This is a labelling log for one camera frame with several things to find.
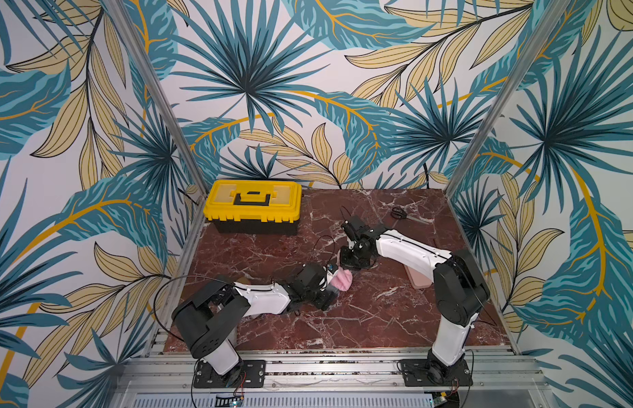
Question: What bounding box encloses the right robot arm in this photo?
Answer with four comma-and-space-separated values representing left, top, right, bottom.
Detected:
339, 226, 491, 368

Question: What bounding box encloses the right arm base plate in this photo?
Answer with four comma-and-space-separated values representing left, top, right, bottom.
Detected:
397, 358, 473, 389

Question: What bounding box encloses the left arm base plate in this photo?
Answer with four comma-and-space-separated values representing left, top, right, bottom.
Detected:
192, 360, 266, 389

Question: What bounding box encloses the aluminium front rail frame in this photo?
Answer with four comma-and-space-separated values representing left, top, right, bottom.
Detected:
109, 346, 557, 407

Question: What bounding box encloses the yellow black toolbox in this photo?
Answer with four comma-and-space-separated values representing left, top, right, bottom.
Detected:
203, 180, 302, 236

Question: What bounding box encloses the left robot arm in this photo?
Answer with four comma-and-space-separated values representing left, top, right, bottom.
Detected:
172, 263, 338, 380

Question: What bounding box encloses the pink microfibre cloth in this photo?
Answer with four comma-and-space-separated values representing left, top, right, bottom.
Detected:
330, 268, 353, 292

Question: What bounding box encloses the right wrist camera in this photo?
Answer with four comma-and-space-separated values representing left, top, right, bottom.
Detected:
341, 216, 367, 241

